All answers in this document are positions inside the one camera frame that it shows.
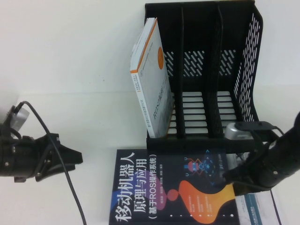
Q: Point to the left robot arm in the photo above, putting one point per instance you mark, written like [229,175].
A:
[9,159]

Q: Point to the white and orange book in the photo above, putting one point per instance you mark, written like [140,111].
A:
[152,82]

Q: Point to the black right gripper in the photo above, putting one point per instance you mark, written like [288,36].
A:
[260,164]

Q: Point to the black plastic book stand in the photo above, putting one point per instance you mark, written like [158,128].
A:
[199,143]

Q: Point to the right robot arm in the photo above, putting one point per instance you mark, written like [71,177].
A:
[286,152]

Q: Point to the white car suspension book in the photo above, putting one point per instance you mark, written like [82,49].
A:
[248,211]

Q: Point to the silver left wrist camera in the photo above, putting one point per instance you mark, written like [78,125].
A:
[21,117]

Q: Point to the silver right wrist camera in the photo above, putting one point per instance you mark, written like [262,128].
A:
[236,133]

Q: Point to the dark blue robotics book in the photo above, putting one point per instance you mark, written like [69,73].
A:
[140,187]

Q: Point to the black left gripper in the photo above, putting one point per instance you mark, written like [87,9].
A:
[39,154]

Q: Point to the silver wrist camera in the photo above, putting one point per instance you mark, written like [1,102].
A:
[21,117]
[236,133]

